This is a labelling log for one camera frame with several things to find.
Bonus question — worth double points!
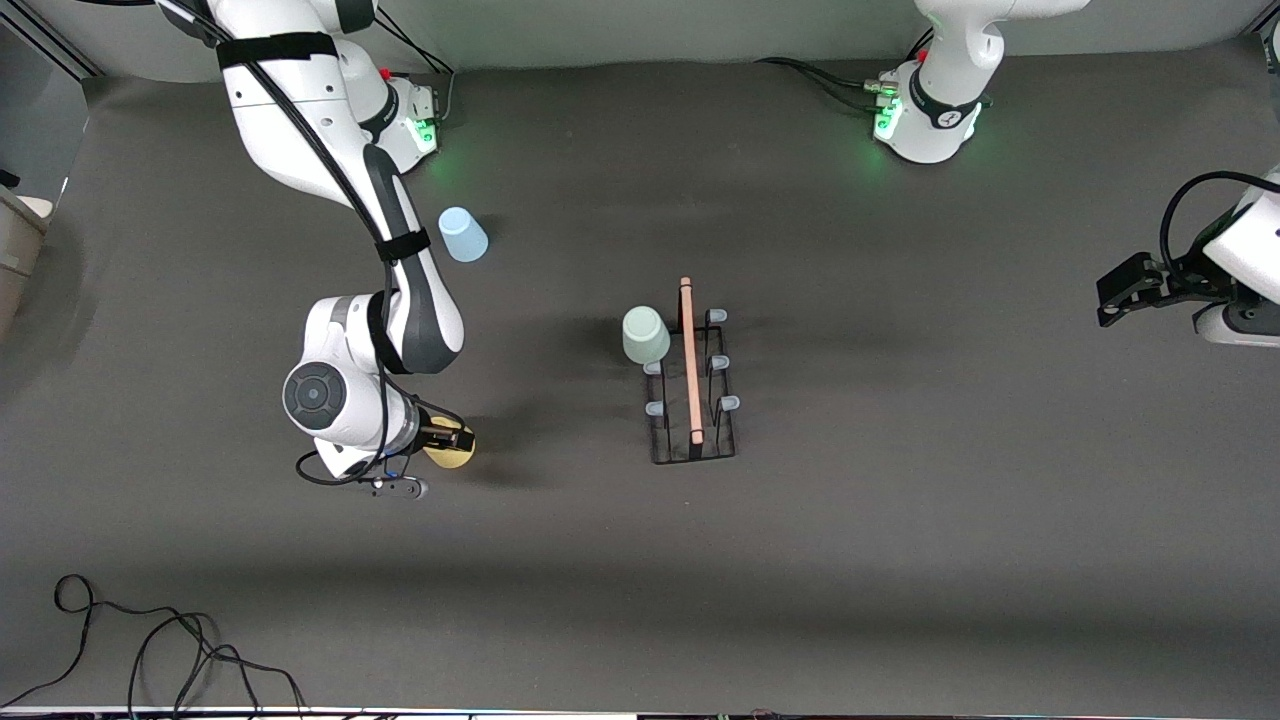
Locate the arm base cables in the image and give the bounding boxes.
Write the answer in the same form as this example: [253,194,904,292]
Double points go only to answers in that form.
[375,10,457,131]
[755,56,898,114]

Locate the pale blue plastic cup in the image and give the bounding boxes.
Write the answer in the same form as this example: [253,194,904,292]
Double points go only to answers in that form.
[438,207,490,264]

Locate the yellow plastic cup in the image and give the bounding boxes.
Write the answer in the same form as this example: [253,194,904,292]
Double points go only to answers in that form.
[424,430,477,471]

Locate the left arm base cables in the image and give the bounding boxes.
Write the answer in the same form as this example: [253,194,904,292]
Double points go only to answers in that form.
[755,56,898,114]

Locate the beige box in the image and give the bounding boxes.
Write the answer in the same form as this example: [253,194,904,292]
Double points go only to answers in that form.
[0,185,53,341]

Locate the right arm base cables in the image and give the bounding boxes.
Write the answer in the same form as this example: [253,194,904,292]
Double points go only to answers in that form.
[375,10,457,131]

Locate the black wire cup holder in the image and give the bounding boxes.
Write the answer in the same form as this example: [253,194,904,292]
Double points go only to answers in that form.
[640,277,742,465]

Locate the pale green plastic cup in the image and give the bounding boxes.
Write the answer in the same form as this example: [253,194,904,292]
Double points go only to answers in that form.
[622,306,672,366]

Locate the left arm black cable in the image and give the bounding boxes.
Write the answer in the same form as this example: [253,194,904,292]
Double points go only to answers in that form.
[1159,171,1280,293]

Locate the loose black cable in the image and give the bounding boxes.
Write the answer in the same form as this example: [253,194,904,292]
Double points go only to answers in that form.
[0,574,307,717]

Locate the aluminium frame rail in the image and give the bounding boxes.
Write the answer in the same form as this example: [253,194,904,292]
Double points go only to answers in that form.
[0,0,103,80]

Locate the dark grey table mat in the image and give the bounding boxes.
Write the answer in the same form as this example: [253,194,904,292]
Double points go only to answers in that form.
[0,35,1280,713]

